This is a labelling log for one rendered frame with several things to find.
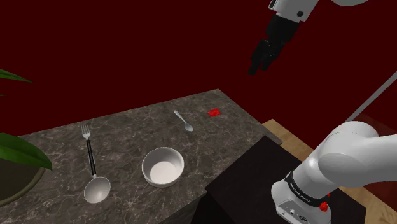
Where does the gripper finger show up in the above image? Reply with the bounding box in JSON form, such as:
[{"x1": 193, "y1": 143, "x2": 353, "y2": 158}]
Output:
[
  {"x1": 247, "y1": 38, "x2": 270, "y2": 77},
  {"x1": 260, "y1": 46, "x2": 282, "y2": 72}
]

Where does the small silver spoon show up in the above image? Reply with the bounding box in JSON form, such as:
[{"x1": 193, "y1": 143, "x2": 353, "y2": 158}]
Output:
[{"x1": 172, "y1": 109, "x2": 195, "y2": 133}]

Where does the dark robot stand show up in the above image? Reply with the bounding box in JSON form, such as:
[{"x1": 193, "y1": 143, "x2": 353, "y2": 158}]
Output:
[{"x1": 190, "y1": 134, "x2": 367, "y2": 224}]

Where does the white bowl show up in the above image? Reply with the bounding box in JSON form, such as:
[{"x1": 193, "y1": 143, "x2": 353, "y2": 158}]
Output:
[{"x1": 141, "y1": 146, "x2": 185, "y2": 189}]

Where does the large silver ladle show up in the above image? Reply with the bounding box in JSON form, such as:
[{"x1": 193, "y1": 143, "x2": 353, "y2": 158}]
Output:
[{"x1": 83, "y1": 175, "x2": 112, "y2": 205}]

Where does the green potted plant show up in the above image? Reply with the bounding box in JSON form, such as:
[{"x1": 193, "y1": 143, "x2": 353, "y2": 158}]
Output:
[{"x1": 0, "y1": 68, "x2": 53, "y2": 208}]

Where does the black-handled silver fork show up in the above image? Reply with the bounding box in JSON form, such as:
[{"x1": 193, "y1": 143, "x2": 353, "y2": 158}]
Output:
[{"x1": 81, "y1": 123, "x2": 97, "y2": 178}]

